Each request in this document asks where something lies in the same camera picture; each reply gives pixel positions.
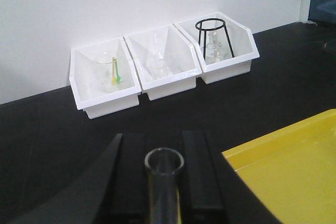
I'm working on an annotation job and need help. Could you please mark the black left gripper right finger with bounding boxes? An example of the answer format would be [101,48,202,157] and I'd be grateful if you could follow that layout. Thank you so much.
[181,131,280,223]

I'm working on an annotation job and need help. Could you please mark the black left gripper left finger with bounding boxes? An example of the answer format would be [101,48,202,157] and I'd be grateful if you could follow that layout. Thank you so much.
[4,133,147,223]

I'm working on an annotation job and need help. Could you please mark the clear glass test tube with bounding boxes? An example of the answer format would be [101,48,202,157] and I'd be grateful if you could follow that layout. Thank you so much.
[144,147,184,223]

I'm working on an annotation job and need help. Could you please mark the yellow plastic tray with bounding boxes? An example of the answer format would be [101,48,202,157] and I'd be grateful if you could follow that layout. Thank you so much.
[223,109,335,223]

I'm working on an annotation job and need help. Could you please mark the yellow green plastic stirrers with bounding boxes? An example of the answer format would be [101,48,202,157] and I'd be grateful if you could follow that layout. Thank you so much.
[112,57,121,84]

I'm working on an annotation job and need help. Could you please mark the white storage bin left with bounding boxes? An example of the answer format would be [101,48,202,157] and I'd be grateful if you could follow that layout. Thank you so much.
[69,37,141,119]

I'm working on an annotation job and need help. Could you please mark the white storage bin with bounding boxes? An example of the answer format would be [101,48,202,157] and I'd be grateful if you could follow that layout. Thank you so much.
[69,37,141,119]
[174,12,259,84]
[124,24,202,101]

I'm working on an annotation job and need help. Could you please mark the small clear glass beaker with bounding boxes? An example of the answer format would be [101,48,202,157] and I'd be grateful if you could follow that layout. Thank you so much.
[146,58,171,80]

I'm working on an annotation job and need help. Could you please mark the white storage bin middle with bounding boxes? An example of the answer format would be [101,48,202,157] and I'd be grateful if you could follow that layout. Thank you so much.
[124,24,202,101]

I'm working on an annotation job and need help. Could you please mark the clear glass conical flask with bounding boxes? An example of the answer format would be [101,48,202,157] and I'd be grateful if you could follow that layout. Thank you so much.
[205,31,228,65]

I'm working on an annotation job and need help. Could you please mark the white storage bin right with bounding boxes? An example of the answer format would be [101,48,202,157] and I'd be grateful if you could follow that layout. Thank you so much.
[174,12,259,84]

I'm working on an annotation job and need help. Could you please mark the black lab sink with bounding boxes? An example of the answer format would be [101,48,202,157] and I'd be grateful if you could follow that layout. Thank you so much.
[323,40,336,53]

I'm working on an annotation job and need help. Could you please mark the black wire tripod stand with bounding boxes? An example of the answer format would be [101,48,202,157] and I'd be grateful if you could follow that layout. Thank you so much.
[195,18,234,60]

